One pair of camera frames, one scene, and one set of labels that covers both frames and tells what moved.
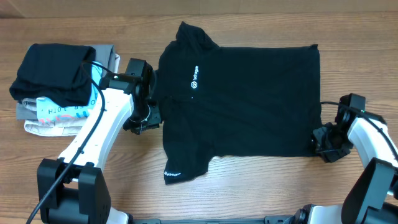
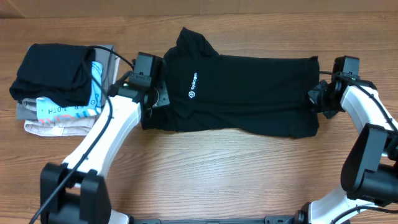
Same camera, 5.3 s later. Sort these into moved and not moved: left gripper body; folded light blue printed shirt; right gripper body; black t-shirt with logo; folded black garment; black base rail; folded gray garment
Moved: black t-shirt with logo; left gripper body; right gripper body
Not moved: folded black garment; folded light blue printed shirt; folded gray garment; black base rail
